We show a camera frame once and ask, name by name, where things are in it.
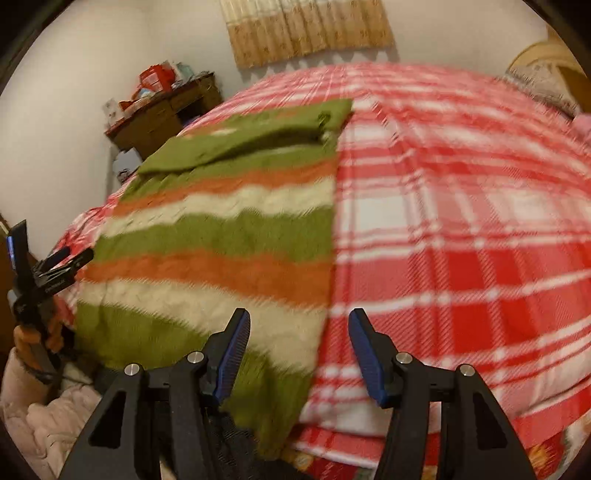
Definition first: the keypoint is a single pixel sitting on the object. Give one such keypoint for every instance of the beige patterned curtain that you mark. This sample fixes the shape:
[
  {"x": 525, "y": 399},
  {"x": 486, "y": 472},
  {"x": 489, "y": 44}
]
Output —
[{"x": 304, "y": 32}]

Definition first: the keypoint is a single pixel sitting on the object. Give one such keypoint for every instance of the person's left hand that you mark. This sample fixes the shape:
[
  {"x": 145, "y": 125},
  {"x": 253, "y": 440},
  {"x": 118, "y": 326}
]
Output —
[{"x": 22, "y": 339}]

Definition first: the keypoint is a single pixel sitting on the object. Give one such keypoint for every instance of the brown wooden desk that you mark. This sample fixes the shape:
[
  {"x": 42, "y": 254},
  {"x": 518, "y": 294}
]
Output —
[{"x": 152, "y": 124}]

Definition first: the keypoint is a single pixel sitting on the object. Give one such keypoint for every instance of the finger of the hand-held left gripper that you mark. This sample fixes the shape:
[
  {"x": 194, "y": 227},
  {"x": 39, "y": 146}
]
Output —
[
  {"x": 55, "y": 257},
  {"x": 69, "y": 272}
]

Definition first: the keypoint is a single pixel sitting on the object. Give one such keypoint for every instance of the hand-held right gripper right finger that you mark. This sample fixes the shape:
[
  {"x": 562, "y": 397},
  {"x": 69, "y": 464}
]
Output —
[{"x": 364, "y": 350}]

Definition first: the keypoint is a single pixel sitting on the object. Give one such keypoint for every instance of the green orange white striped sweater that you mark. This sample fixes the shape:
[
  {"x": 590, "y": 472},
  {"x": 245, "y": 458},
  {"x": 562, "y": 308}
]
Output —
[{"x": 207, "y": 230}]

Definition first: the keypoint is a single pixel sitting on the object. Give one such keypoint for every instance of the yellow patterned pillow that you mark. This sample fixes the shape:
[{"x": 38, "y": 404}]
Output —
[{"x": 540, "y": 74}]

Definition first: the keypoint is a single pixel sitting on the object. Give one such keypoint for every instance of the pile of small boxes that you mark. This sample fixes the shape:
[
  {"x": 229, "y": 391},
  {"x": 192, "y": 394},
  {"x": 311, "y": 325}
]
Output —
[{"x": 184, "y": 71}]

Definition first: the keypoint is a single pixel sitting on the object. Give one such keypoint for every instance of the red white plaid blanket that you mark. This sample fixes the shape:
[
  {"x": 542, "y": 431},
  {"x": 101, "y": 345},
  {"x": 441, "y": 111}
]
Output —
[{"x": 438, "y": 230}]

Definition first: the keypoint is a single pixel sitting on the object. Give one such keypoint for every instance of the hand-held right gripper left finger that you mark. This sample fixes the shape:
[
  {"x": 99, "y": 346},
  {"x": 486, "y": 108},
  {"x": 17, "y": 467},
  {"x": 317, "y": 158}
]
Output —
[{"x": 231, "y": 355}]

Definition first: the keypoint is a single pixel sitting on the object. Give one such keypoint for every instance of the white cardboard box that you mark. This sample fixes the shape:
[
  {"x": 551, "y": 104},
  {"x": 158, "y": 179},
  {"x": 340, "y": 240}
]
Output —
[{"x": 124, "y": 164}]

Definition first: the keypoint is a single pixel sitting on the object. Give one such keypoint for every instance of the small white box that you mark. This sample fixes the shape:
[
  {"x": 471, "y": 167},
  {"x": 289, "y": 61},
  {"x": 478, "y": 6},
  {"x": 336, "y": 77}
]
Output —
[{"x": 111, "y": 110}]

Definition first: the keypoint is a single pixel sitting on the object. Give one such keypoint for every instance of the pink fluffy clothing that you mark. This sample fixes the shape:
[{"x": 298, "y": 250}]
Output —
[{"x": 51, "y": 429}]

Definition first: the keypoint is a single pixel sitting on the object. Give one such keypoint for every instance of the red gift box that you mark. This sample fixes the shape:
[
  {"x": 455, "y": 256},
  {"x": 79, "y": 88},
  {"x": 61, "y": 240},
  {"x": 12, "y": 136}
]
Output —
[{"x": 154, "y": 78}]

